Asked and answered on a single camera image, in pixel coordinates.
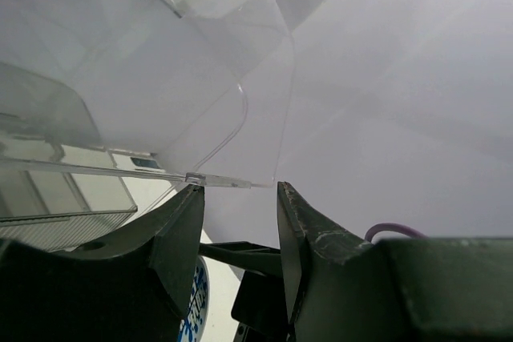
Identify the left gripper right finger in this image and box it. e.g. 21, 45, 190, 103
277, 182, 512, 341

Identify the clear acrylic drawer organizer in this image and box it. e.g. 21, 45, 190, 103
0, 0, 297, 255

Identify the blue round tape jar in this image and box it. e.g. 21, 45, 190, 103
177, 256, 210, 342

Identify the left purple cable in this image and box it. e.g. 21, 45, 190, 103
363, 222, 428, 243

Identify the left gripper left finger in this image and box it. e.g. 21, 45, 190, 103
1, 186, 204, 341

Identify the left blue corner label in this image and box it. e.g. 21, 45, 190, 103
130, 156, 162, 170

